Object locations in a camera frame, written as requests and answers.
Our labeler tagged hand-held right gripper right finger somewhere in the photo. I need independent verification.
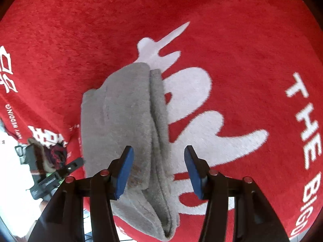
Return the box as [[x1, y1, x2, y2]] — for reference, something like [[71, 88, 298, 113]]
[[184, 145, 290, 242]]

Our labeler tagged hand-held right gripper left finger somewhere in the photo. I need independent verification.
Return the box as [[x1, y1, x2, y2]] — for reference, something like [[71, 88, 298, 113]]
[[28, 145, 135, 242]]

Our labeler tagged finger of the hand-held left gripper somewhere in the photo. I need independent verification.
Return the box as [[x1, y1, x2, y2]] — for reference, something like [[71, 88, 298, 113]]
[[59, 157, 84, 179]]

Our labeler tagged grey towel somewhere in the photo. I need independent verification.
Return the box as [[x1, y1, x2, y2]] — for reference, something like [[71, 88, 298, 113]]
[[80, 62, 181, 241]]

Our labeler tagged dark red patterned cloth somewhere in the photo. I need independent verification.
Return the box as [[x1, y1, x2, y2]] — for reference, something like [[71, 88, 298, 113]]
[[47, 147, 68, 170]]

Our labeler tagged red printed blanket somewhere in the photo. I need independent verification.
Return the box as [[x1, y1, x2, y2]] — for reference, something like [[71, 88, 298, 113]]
[[0, 0, 323, 241]]

